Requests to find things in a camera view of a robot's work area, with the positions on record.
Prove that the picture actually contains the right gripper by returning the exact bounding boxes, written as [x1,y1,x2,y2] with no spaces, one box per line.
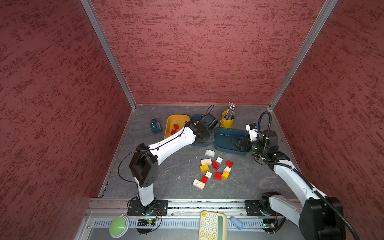
[230,136,267,155]

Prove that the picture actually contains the white curved lego top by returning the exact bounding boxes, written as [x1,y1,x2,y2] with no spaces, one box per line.
[205,150,215,158]

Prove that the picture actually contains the teal bin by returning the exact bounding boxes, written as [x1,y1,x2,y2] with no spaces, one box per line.
[214,128,250,156]
[191,114,211,147]

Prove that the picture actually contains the yellow rectangular bin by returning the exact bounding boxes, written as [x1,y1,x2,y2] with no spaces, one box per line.
[164,115,190,139]

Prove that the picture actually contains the white long lego bottom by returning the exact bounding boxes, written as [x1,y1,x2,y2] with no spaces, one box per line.
[193,179,206,190]

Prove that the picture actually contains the white long lego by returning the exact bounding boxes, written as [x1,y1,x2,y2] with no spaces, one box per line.
[201,159,212,166]
[193,179,206,190]

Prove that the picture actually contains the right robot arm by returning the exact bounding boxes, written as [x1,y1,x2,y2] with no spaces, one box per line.
[231,129,360,240]

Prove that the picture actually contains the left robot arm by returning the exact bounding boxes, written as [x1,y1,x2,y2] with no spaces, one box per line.
[130,120,218,207]

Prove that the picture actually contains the white long lego middle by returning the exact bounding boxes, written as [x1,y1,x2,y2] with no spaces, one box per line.
[201,159,212,166]

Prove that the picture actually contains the yellow pen cup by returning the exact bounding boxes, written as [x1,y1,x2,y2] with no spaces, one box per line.
[220,110,236,129]

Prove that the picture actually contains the small white lego upper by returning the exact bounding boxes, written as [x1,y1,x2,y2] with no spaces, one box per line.
[216,157,223,164]

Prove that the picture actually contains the small white lego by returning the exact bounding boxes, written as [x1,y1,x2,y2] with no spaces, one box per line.
[205,171,212,179]
[216,157,223,164]

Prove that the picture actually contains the white lego right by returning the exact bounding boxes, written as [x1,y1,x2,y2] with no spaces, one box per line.
[224,166,232,173]

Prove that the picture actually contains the yellow lego centre right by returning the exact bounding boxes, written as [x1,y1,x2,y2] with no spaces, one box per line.
[200,165,209,173]

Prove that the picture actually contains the yellow lego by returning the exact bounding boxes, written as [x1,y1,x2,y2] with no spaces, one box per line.
[222,171,230,180]
[200,165,209,173]

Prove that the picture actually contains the pens in cup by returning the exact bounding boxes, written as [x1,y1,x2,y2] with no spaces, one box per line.
[226,103,236,120]

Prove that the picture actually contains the small white lego centre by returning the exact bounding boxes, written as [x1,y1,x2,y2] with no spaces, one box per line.
[205,171,212,179]

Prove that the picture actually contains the small teal bottle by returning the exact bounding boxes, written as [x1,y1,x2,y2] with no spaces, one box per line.
[150,119,162,135]

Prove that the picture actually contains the blue eraser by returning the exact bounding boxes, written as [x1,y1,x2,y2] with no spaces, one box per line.
[230,216,244,230]

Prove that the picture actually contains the right circuit board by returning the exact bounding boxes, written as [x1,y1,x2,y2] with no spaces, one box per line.
[263,219,279,229]

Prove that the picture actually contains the circuit board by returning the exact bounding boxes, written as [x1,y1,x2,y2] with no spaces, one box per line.
[137,219,156,227]
[263,219,279,229]

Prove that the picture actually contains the yellow green calculator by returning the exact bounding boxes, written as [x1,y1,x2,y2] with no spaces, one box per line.
[198,211,228,240]

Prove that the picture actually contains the left circuit board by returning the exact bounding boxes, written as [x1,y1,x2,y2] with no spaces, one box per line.
[137,219,156,227]

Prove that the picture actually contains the green round button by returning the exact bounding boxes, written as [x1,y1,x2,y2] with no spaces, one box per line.
[109,216,130,239]

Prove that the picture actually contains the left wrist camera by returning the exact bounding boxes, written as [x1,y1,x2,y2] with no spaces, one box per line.
[199,114,219,130]

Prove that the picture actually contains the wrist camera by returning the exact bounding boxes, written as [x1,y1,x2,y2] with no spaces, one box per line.
[199,114,219,130]
[246,123,260,142]

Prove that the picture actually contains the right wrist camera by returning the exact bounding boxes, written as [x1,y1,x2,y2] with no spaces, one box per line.
[246,123,260,142]

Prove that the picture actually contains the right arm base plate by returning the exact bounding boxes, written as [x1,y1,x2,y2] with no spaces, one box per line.
[245,198,283,217]

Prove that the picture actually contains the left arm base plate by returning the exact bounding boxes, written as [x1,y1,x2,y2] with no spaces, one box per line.
[127,199,169,216]

